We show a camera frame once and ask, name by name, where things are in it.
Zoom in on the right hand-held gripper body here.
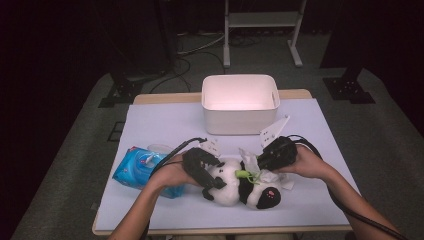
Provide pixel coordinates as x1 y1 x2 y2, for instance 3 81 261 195
257 115 299 172

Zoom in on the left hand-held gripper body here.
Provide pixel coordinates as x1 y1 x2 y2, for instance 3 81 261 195
182 138 222 188

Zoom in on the panda plush toy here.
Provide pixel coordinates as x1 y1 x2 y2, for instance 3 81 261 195
201 158 295 210

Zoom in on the white wet wipe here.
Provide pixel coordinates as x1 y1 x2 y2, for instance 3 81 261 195
238 148 284 183

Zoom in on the white plastic storage box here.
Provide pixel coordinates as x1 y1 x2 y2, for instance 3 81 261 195
201 73 281 136

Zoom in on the blue wet wipes pack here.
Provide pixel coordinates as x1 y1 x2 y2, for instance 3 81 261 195
112 143 186 200

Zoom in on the person's left hand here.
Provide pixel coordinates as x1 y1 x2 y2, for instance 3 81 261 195
146 153 201 193

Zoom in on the person's right hand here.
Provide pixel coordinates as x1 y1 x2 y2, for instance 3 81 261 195
275 144 334 183

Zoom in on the light wooden table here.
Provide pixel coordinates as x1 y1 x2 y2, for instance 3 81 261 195
92 88 354 236

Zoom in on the black floor hatch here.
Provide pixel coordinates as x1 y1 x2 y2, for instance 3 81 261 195
107 121 126 143

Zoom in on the black stand base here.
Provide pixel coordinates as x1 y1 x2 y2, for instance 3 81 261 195
98 71 148 108
322 68 376 105

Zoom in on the left hand-held gripper cable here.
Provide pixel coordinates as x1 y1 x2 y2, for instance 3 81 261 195
142 137 208 240

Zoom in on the black floor cable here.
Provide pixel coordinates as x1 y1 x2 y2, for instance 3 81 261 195
149 51 227 94

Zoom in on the grey floor cable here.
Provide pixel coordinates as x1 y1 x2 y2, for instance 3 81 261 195
176 31 228 56

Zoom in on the black cable bundle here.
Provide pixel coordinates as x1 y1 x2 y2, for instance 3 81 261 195
229 33 265 48

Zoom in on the white metal stand frame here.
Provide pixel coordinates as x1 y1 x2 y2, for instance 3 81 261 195
222 0 308 69

